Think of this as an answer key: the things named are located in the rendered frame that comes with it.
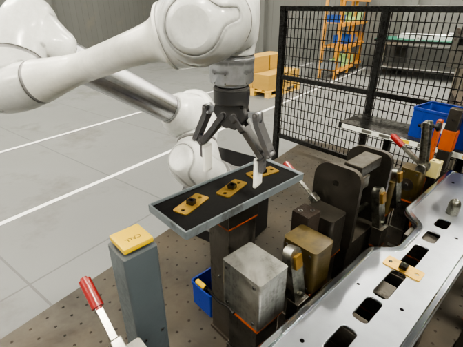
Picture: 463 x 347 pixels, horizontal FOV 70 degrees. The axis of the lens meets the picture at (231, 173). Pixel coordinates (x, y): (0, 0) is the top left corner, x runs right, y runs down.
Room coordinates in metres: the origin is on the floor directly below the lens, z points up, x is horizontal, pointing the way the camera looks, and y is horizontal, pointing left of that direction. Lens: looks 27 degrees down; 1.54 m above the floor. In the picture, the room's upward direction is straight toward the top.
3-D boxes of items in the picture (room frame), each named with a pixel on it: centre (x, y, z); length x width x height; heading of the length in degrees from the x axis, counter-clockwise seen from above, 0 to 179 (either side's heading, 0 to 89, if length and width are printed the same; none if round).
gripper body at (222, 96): (0.68, 0.00, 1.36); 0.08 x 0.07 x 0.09; 57
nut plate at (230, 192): (0.68, 0.00, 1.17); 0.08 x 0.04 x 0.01; 147
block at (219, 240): (0.68, 0.00, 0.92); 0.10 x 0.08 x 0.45; 133
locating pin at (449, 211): (0.82, -0.65, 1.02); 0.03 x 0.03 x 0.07
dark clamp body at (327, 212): (0.72, -0.23, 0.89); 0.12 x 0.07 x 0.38; 43
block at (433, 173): (1.05, -0.71, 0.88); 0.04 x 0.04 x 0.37; 43
